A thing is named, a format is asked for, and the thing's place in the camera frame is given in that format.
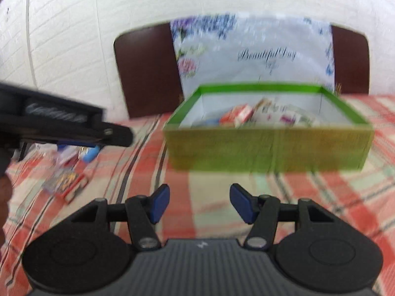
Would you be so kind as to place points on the plaid blanket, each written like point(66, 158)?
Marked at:
point(197, 188)

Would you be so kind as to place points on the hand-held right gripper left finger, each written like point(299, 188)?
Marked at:
point(160, 203)

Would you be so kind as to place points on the blue capped small bottle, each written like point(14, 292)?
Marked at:
point(90, 154)

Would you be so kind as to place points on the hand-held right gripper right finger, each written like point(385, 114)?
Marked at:
point(242, 204)

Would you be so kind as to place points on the white printed packet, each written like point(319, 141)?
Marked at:
point(282, 112)

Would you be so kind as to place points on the colourful small card box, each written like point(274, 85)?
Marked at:
point(66, 183)

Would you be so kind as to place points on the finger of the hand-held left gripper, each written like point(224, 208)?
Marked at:
point(118, 135)

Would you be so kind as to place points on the green cardboard box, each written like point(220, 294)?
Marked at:
point(265, 149)

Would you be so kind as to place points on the red and white packet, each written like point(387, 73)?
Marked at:
point(237, 115)

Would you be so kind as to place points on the floral plastic cover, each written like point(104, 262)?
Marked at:
point(247, 58)

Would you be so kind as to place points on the person's left hand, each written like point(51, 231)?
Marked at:
point(4, 200)

